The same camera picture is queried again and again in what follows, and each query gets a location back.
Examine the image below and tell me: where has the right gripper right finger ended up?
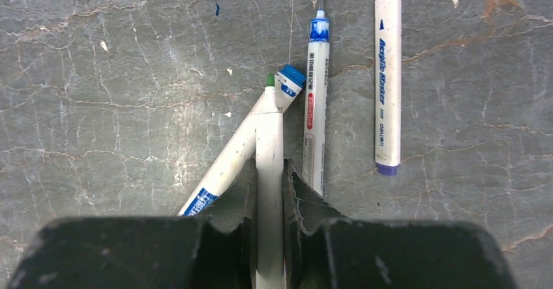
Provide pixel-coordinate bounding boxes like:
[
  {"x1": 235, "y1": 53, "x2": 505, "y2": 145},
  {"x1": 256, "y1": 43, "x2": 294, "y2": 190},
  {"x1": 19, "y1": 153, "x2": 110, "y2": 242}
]
[{"x1": 282, "y1": 160, "x2": 517, "y2": 288}]

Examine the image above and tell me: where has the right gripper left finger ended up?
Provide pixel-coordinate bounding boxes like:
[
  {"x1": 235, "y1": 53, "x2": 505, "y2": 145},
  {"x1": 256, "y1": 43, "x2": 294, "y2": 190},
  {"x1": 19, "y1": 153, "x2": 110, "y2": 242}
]
[{"x1": 7, "y1": 160, "x2": 257, "y2": 288}]

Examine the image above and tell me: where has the dark blue cap marker pen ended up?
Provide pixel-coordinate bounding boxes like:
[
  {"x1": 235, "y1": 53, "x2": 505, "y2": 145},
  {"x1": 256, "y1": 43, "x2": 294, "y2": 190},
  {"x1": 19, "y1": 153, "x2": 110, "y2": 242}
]
[{"x1": 302, "y1": 0, "x2": 330, "y2": 196}]

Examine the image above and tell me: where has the green cap marker pen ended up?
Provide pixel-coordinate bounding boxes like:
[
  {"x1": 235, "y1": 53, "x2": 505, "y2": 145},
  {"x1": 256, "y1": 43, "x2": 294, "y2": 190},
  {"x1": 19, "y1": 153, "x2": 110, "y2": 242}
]
[{"x1": 255, "y1": 74, "x2": 286, "y2": 288}]

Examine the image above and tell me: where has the purple cap marker pen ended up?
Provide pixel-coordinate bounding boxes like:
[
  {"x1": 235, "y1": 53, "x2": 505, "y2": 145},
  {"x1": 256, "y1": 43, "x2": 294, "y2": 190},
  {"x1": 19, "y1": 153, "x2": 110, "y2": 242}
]
[{"x1": 374, "y1": 0, "x2": 402, "y2": 176}]

